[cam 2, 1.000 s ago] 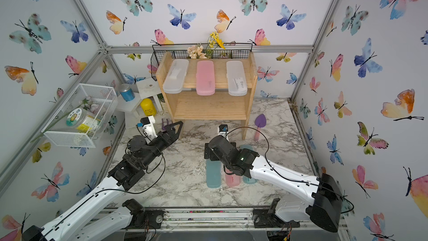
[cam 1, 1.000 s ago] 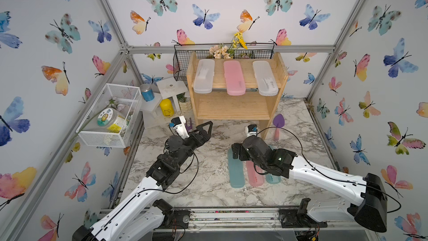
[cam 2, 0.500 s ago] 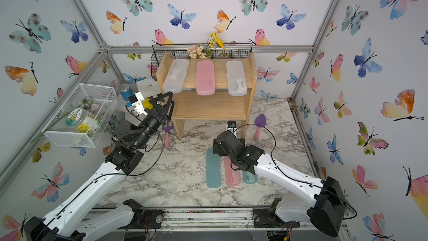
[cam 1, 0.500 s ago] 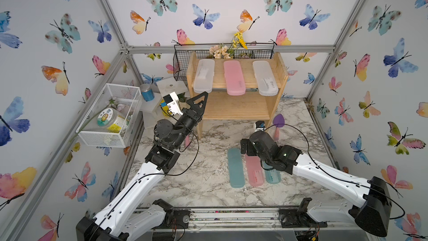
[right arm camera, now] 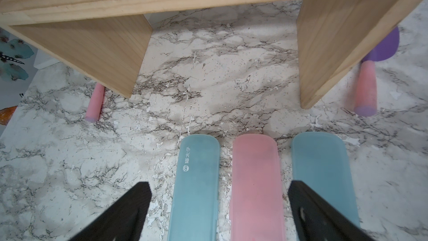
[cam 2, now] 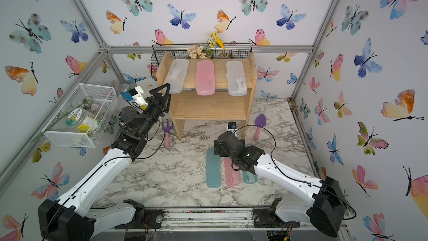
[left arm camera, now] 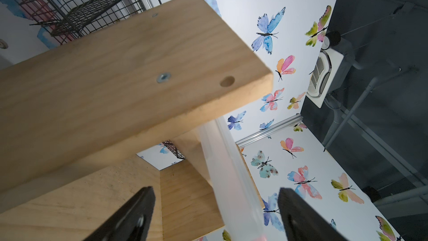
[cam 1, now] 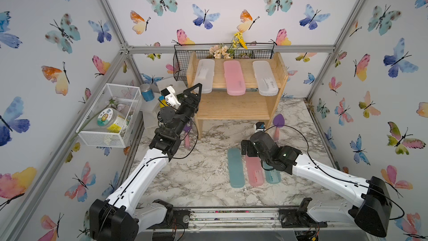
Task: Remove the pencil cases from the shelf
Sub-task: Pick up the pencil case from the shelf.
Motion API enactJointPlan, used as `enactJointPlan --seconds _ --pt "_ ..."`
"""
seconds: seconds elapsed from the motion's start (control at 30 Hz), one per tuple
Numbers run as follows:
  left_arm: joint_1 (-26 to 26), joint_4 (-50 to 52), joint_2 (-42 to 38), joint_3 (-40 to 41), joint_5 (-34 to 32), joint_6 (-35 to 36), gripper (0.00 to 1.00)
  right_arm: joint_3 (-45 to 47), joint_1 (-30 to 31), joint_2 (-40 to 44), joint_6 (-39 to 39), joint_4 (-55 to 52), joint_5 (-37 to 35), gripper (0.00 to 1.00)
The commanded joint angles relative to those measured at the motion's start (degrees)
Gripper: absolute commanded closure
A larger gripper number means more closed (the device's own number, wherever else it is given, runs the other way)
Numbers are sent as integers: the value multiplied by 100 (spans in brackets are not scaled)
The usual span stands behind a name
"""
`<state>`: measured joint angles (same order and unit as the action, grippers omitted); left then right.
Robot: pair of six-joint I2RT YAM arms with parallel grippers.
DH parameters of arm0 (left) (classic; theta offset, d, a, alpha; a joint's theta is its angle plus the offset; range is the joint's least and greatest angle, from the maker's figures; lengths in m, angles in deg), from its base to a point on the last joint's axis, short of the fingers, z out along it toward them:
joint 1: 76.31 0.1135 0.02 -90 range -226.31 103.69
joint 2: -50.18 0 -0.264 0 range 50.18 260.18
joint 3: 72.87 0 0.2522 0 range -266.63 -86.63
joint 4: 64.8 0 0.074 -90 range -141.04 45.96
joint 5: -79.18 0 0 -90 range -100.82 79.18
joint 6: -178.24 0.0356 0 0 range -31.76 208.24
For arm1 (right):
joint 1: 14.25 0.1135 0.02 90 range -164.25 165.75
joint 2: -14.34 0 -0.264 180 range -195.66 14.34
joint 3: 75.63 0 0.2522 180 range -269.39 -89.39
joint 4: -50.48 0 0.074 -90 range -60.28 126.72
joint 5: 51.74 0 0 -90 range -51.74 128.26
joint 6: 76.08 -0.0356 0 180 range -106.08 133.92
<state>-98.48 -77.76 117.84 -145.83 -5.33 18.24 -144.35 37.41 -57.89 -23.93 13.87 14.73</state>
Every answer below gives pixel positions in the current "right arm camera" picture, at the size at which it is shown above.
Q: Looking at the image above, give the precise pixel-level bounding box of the purple pink toy rake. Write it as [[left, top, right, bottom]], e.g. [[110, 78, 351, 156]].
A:
[[85, 83, 105, 123]]

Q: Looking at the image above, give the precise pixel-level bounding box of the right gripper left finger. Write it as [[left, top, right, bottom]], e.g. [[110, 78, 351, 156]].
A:
[[71, 182, 152, 241]]

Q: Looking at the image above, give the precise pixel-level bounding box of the pink pencil case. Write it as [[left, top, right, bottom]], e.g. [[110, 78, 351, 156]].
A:
[[230, 134, 286, 241]]

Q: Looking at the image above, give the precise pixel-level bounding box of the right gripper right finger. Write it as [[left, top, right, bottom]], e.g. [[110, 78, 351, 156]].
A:
[[288, 180, 372, 241]]

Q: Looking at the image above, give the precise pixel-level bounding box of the wooden two-tier shelf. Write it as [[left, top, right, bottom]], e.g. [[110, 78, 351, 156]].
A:
[[1, 0, 423, 109]]

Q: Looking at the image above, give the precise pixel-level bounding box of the teal pencil case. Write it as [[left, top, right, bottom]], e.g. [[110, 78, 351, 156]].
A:
[[291, 132, 360, 227], [168, 135, 220, 241]]

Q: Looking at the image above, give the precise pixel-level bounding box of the purple pink toy shovel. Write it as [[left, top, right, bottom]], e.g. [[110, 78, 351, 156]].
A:
[[354, 27, 400, 117]]

